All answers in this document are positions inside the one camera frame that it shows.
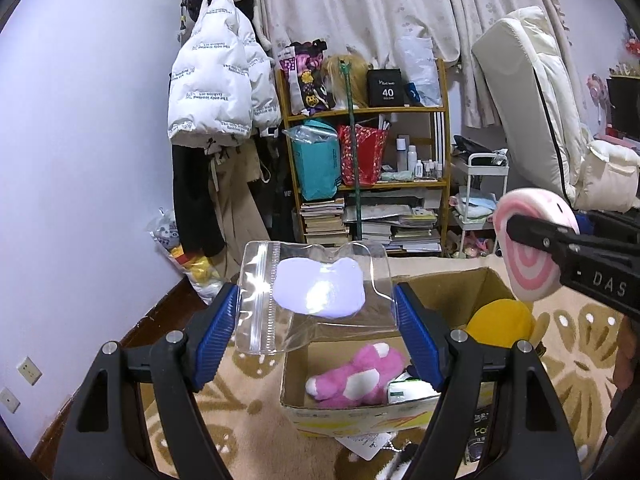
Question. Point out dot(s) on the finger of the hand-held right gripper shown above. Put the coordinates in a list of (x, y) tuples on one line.
[(610, 225), (540, 240)]

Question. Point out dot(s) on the teal paper bag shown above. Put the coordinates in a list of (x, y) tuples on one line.
[(315, 165)]

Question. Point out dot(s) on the black and white plush toy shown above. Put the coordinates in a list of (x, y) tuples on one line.
[(400, 462)]

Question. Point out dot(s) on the pink desk fan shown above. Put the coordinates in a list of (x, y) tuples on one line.
[(597, 87)]

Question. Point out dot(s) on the pale patterned curtain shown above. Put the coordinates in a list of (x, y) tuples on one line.
[(375, 5)]

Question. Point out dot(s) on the beige floral blanket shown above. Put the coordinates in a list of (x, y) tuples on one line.
[(240, 410)]

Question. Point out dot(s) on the white utility cart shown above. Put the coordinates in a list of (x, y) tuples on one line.
[(487, 160)]

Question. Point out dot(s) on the green pole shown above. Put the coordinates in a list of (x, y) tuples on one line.
[(355, 160)]

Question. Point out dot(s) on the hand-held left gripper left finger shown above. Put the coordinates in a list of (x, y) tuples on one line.
[(215, 340)]

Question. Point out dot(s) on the yellow plush toy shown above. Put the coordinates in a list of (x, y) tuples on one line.
[(500, 322)]

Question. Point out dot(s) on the clear zip bag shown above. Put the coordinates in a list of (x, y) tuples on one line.
[(255, 310)]

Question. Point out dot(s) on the white wall socket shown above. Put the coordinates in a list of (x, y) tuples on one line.
[(9, 399), (27, 370)]

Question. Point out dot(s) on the colourful printed bag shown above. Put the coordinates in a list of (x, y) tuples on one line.
[(310, 80)]

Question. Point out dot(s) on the pile of books and papers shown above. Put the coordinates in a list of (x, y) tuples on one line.
[(400, 225)]

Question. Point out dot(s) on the person's right hand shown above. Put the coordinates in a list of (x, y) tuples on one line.
[(627, 357)]

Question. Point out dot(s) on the black box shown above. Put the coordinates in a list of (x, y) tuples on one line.
[(385, 87)]

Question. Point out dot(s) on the black hanging garment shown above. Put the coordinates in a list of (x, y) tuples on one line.
[(195, 200)]

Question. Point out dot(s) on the black packet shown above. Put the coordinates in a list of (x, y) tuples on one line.
[(477, 435)]

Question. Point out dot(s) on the stack of books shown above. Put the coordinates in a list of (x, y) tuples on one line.
[(322, 222)]

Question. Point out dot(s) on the white puffer jacket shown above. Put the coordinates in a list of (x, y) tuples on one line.
[(215, 75)]

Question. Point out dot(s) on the white folded mattress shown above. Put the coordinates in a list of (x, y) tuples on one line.
[(520, 85)]

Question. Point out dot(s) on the blue cloth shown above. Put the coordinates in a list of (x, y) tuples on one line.
[(475, 205)]

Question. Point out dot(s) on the clear plastic bag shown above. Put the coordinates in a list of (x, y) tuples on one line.
[(417, 65)]

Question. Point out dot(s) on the pink toys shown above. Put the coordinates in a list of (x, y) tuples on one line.
[(472, 249)]

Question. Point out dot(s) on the wooden shelf unit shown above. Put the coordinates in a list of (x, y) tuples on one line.
[(370, 108)]

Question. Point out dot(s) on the beige hanging coat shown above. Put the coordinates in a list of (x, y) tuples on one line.
[(240, 210)]

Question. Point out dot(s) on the red gift bag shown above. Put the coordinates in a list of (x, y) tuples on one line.
[(367, 155)]

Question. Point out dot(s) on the cardboard box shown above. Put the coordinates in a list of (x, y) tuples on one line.
[(350, 417)]

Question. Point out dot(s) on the pink paw plush toy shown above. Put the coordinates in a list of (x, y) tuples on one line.
[(360, 375)]

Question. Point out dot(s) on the light green cloth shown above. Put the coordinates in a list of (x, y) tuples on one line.
[(397, 176)]

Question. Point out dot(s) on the black monitor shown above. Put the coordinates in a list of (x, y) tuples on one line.
[(625, 105)]

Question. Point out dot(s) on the plastic bag of toys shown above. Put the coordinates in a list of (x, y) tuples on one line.
[(200, 270)]

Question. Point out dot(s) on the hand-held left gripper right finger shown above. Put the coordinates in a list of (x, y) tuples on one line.
[(420, 340)]

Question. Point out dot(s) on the blonde wig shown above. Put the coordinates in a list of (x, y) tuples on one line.
[(335, 77)]

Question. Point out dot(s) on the group of small bottles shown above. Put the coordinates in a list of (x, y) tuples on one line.
[(417, 162)]

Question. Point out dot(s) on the black bag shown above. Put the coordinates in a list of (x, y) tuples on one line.
[(472, 144)]

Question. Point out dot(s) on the white paper sheet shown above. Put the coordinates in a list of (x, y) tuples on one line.
[(370, 442)]

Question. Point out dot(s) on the pink roll plush toy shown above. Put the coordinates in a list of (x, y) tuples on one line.
[(525, 275)]

